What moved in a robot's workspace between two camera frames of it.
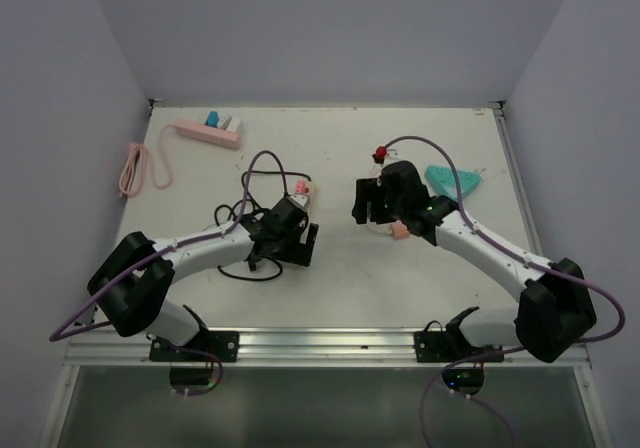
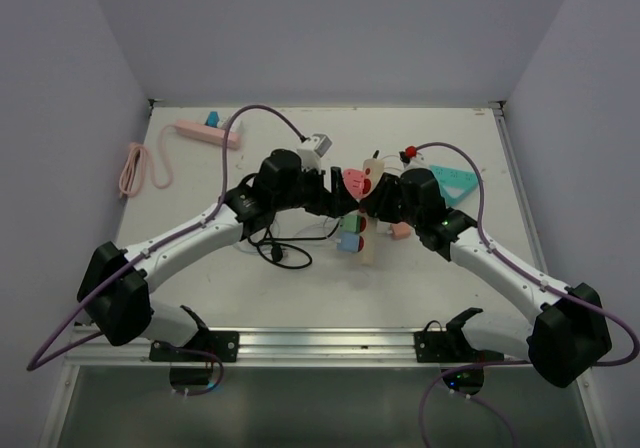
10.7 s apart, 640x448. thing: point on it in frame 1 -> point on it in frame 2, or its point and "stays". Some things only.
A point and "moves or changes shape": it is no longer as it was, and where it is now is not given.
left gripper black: x=285 y=255 -> x=332 y=204
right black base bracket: x=451 y=346 stays
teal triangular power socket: x=442 y=179 stays
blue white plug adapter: x=212 y=119 stays
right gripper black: x=368 y=190 stays
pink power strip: x=207 y=133 stays
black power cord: x=254 y=204 moves or changes shape
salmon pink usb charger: x=400 y=231 stays
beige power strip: x=310 y=203 moves or changes shape
